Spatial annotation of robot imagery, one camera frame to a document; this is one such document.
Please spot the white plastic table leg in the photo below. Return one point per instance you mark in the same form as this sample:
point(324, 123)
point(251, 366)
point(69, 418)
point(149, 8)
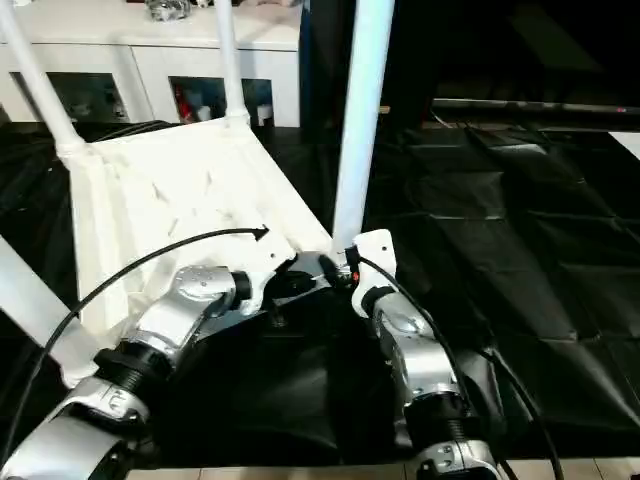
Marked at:
point(360, 125)
point(230, 60)
point(30, 300)
point(40, 75)

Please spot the white flat board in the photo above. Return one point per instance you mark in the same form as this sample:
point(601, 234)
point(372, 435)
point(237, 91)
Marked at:
point(627, 142)

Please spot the small yellow label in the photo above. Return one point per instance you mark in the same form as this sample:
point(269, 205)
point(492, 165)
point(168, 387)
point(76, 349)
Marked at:
point(384, 110)

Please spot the white glass door cabinet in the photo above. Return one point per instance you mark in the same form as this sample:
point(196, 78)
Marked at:
point(150, 50)

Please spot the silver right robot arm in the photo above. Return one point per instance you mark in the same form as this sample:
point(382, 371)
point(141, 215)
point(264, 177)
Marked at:
point(425, 350)

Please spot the white plastic table top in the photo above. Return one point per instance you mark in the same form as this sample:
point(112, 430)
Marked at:
point(175, 175)

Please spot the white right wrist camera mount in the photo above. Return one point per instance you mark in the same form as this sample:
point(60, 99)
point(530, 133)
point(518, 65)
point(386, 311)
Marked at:
point(377, 250)

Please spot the grey metal rail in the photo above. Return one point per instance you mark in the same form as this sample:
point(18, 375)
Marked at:
point(540, 106)

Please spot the black mat cloth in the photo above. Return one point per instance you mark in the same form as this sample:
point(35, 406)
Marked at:
point(500, 250)

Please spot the dark patterned cabinet-top object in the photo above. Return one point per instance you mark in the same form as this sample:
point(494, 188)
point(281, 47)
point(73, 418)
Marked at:
point(167, 9)

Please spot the black fabric backdrop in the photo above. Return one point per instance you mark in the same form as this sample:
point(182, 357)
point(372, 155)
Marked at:
point(525, 45)

